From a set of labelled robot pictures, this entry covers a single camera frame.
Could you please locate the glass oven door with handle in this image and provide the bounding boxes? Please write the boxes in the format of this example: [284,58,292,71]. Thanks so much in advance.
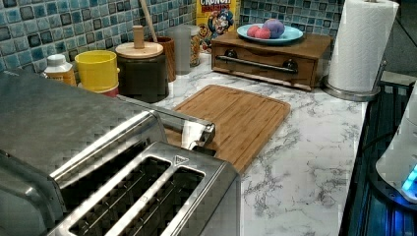
[118,95,216,149]

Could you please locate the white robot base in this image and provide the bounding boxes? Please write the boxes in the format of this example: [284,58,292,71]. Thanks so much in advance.
[376,86,417,204]

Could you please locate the stainless steel toaster oven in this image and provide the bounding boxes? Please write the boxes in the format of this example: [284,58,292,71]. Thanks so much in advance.
[0,69,166,236]

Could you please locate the bamboo cutting board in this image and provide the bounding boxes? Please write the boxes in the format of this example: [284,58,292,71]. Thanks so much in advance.
[175,85,290,173]

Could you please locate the glass jar with cereal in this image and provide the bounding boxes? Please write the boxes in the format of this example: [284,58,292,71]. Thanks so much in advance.
[190,26,200,67]

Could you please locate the black canister with wooden lid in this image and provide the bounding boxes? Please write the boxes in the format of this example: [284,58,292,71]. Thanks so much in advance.
[115,26,169,103]

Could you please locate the brown wooden utensil cup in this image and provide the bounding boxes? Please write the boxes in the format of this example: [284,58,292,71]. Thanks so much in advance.
[146,36,176,82]

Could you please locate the frosted grey tumbler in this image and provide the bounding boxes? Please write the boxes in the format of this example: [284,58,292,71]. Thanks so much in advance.
[167,25,191,75]

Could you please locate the red cup under yellow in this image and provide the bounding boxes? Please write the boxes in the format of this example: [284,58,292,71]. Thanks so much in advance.
[92,85,119,97]

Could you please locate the pink toy fruit left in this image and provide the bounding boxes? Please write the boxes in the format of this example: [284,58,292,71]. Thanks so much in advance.
[247,26,261,37]

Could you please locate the pink toy fruit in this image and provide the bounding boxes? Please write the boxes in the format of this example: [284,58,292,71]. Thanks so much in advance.
[247,26,261,37]
[255,28,270,39]

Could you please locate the stainless steel two-slot toaster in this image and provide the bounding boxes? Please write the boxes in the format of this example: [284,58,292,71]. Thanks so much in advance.
[45,141,243,236]

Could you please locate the yellow cereal box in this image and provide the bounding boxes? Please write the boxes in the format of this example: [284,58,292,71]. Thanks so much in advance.
[196,0,240,53]

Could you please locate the wooden drawer box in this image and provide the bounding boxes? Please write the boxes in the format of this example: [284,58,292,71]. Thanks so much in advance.
[211,31,332,91]

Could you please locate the pink toy fruit right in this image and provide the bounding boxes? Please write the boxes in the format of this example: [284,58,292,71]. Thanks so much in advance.
[255,28,270,39]

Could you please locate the purple toy fruit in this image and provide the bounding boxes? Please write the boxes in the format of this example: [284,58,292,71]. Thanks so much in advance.
[263,19,285,39]

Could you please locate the light blue plate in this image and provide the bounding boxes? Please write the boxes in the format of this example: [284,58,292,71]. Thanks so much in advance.
[236,24,303,45]

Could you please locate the yellow plastic cup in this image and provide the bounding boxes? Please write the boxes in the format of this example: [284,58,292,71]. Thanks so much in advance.
[75,50,119,91]

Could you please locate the metal paper towel holder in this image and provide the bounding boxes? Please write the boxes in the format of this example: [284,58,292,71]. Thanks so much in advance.
[321,59,387,102]

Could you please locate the white cap spice bottle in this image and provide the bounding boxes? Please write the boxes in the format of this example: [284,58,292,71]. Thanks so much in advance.
[44,54,77,87]

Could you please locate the white paper towel roll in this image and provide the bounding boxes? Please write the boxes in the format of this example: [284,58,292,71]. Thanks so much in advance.
[328,0,399,92]

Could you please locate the wooden spoon handle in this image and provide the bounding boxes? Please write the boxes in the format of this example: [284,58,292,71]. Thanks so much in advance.
[139,0,158,43]

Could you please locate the black cable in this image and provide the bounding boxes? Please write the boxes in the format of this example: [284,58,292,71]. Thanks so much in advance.
[361,130,397,152]

